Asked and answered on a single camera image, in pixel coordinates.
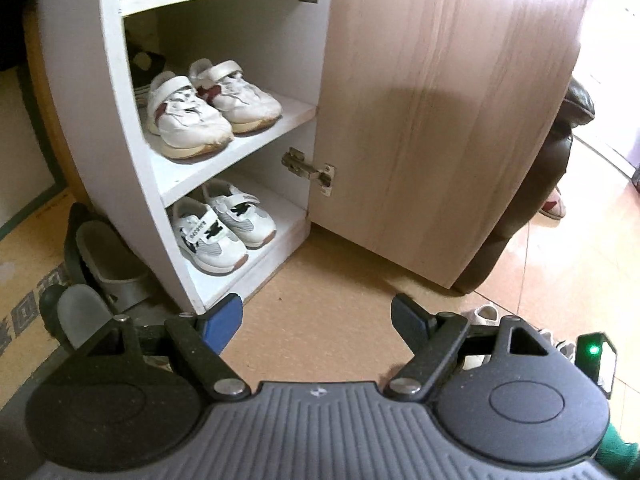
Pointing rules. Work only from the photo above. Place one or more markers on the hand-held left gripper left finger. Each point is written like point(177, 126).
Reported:
point(222, 322)

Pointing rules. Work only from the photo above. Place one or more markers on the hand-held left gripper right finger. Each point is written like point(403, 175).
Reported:
point(412, 320)

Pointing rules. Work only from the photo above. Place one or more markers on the white patterned sock shoe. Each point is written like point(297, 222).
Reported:
point(557, 346)
point(480, 315)

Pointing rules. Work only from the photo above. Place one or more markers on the white maroon-striped sneaker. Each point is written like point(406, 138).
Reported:
point(245, 102)
point(185, 120)

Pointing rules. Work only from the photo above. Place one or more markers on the white shoe cabinet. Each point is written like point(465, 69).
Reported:
point(115, 135)

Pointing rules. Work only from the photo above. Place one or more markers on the grey rubber slipper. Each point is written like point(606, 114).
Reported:
point(115, 270)
point(80, 310)

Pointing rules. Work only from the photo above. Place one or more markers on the pink red plush slipper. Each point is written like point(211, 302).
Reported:
point(552, 203)

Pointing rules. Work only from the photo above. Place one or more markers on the brown leather sofa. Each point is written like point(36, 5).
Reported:
point(525, 185)

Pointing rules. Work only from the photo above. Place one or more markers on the metal door hinge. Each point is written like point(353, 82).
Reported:
point(310, 170)

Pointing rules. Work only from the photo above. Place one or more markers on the flattened printed cardboard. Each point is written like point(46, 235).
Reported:
point(30, 260)

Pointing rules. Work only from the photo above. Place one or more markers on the light wood cabinet door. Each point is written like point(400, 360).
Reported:
point(425, 110)

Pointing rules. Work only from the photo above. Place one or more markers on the dark sneaker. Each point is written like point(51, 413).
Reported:
point(147, 62)

